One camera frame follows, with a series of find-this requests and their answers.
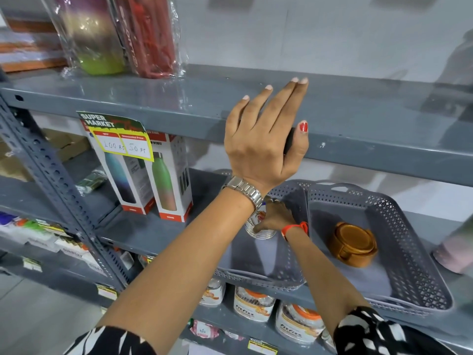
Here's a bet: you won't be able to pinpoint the person's right hand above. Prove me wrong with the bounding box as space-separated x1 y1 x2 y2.
253 199 298 234

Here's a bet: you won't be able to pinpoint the person's left hand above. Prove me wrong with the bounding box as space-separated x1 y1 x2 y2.
224 77 310 196

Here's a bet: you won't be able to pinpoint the ribbed steel container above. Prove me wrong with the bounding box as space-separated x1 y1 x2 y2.
245 201 278 241

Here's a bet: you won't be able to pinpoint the person's right forearm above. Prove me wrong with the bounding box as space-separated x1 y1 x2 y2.
283 229 372 335

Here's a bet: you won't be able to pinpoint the person's left forearm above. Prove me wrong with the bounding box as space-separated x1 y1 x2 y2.
97 186 259 355

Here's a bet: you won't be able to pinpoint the red wrist band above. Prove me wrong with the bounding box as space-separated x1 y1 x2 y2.
281 222 309 241

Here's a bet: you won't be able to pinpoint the grey perforated plastic basket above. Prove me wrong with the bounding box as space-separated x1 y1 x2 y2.
212 168 311 290
307 182 454 316

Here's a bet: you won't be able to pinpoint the silver metal wristwatch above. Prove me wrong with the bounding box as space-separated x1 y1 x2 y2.
222 176 264 211

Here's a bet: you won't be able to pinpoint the grey metal shelf rack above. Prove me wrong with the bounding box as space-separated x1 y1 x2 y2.
0 64 473 355

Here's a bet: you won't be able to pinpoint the clear jar with orange lid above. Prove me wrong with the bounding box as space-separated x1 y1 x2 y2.
275 301 326 345
234 286 276 323
199 278 227 306

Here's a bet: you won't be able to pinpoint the brown round lidded container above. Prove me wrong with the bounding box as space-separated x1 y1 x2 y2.
327 222 378 268

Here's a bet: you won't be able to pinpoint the white box with green bottle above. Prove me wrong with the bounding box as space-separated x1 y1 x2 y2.
144 131 194 223

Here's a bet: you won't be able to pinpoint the red bottle in plastic wrap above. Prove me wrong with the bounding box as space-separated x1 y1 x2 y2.
111 0 185 79

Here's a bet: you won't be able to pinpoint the pink packet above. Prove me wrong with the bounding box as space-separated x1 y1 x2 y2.
190 319 220 339

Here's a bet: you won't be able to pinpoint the yellow shelf label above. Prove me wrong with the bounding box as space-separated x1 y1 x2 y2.
248 338 278 355
22 257 43 273
96 284 118 301

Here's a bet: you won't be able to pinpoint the green yellow price sign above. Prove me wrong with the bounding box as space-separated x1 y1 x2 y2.
76 111 154 162

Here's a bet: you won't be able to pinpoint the white box with blue bottle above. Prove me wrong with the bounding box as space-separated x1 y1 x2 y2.
81 120 156 215

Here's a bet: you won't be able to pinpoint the small green packet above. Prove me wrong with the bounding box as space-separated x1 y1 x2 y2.
76 169 108 195

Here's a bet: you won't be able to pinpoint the rainbow bottle in plastic wrap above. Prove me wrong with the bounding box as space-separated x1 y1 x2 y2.
41 0 128 76

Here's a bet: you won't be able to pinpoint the black white right sleeve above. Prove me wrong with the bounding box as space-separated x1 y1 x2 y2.
333 306 459 355

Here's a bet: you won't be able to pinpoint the black white sleeve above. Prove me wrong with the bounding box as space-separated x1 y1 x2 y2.
333 306 459 355
63 326 157 355

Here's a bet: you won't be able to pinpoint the brown cardboard box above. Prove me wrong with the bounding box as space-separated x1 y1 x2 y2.
0 128 91 181

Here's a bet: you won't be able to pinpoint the black white left sleeve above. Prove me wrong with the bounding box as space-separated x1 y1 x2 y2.
63 326 157 355

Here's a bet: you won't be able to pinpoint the pink bottle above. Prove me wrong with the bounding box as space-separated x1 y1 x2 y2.
432 214 473 275

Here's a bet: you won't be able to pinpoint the brown white stacked boxes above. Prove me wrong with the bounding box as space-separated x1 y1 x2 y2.
0 16 69 73

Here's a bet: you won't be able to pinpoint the row of colourful packets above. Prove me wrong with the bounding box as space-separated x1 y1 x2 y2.
0 212 108 274

